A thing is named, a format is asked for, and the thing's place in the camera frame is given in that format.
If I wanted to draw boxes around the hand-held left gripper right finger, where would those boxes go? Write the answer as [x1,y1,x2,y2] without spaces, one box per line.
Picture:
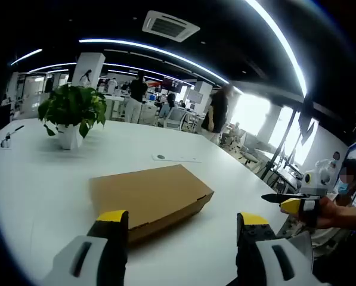
[234,212,324,286]

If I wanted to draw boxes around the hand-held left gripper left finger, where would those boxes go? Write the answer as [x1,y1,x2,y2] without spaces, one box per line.
[42,209,129,286]

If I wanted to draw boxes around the brown cardboard shoe box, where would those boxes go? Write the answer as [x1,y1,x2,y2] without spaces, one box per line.
[89,164,215,244]

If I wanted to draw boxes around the person's right hand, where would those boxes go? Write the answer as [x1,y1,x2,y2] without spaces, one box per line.
[313,196,350,230]

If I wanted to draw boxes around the black tripod stand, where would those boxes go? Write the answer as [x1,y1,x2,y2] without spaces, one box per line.
[264,104,304,191]

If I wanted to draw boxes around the white table socket panel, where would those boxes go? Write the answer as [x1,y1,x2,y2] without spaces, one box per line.
[151,153,202,163]

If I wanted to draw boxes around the white office chair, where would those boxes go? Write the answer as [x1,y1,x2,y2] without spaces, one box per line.
[165,107,188,130]

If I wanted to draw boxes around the ceiling light strip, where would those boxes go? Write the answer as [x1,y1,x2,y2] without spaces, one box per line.
[10,48,44,66]
[78,38,231,85]
[246,0,308,96]

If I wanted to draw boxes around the small black white device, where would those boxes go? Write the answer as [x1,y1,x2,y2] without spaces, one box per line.
[0,125,26,148]

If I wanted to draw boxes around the green potted plant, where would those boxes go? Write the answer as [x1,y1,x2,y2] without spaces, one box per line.
[37,83,107,151]

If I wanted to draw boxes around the ceiling air conditioner vent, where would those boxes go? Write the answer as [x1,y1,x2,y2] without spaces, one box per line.
[141,10,201,42]

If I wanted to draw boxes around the red wall screen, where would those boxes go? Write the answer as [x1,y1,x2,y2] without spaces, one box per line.
[162,76,183,90]

